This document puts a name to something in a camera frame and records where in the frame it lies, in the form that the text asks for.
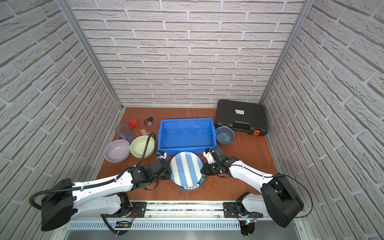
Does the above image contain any blue grey bowl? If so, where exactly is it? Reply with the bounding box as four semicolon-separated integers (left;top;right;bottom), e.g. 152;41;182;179
216;126;235;146

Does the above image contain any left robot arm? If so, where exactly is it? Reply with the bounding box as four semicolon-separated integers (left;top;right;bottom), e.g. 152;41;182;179
29;159;172;232

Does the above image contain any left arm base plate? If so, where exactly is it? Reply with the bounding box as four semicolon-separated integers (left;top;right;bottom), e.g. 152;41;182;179
105;202;147;219

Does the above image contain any lilac bowl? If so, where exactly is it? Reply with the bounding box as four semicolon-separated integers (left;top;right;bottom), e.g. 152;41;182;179
104;139;131;163

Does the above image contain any aluminium front rail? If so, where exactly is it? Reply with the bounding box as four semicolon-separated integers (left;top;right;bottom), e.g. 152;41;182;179
59;200;308;232

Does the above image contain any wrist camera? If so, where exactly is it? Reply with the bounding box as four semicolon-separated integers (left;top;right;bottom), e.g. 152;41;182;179
156;151;167;160
203;151;215;164

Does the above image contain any grey translucent cup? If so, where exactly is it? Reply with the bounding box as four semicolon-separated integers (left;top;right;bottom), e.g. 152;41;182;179
115;123;135;144

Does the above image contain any black corrugated cable hose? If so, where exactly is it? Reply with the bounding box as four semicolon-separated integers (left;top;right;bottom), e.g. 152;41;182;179
29;132;157;211

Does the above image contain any green rim lettered plate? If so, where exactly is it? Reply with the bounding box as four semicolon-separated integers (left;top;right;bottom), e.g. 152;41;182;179
178;175;207;192

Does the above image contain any blue striped plate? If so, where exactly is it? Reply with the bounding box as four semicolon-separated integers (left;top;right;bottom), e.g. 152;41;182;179
170;152;203;187

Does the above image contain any green bowl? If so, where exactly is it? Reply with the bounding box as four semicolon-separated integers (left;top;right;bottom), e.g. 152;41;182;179
131;136;155;159

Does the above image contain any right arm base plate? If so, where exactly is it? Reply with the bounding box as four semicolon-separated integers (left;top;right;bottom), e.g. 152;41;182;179
223;202;264;219

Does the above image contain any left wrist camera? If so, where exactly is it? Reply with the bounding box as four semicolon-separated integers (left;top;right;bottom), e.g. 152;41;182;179
156;151;167;160

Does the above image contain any red small object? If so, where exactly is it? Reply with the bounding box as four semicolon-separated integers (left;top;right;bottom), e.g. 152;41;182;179
129;119;138;130

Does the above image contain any blue plastic bin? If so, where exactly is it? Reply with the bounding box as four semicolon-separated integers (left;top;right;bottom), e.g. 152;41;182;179
158;118;217;156

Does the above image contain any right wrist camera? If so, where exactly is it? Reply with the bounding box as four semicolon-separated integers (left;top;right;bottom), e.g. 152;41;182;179
203;151;215;164

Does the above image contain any black tool case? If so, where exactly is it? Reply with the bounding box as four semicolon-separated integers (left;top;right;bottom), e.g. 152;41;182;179
215;100;268;136

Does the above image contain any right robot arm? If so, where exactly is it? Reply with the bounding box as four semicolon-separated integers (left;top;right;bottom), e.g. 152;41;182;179
202;146;304;228

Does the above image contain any clear glass with dark base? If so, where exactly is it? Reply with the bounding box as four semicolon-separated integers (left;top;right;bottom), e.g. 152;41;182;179
143;117;153;127

